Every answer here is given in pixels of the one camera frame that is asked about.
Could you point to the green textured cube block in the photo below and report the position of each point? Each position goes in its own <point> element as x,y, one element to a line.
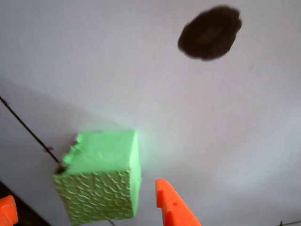
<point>101,188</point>

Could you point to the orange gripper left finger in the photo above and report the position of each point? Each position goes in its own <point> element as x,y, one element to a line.
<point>8,210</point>

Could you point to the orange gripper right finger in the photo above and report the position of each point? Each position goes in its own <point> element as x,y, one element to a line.
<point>175,212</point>

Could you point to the black dot mark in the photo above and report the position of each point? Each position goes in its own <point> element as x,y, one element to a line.
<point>209,33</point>

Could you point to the white paper sheet black frame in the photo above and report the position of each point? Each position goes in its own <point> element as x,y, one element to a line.
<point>211,117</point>

